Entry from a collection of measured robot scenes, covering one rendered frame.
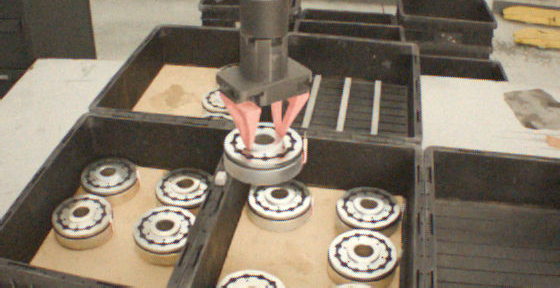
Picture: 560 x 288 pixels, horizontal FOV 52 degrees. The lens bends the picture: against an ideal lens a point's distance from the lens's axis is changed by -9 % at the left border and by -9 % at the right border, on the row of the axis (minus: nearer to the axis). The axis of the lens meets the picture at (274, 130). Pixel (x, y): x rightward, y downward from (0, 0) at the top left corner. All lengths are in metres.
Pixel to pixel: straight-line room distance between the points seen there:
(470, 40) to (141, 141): 1.68
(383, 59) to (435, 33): 1.11
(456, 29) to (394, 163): 1.51
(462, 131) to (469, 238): 0.55
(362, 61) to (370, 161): 0.40
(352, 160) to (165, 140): 0.32
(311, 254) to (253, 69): 0.34
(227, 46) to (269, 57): 0.70
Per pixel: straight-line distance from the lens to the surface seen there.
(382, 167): 1.04
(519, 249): 1.02
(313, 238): 0.97
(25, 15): 2.35
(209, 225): 0.85
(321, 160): 1.04
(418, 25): 2.47
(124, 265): 0.95
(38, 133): 1.56
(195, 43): 1.44
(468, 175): 1.05
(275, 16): 0.70
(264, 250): 0.95
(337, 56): 1.38
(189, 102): 1.32
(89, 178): 1.08
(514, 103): 1.68
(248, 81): 0.74
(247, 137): 0.78
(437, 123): 1.53
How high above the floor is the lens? 1.49
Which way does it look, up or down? 33 degrees down
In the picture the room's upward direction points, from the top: straight up
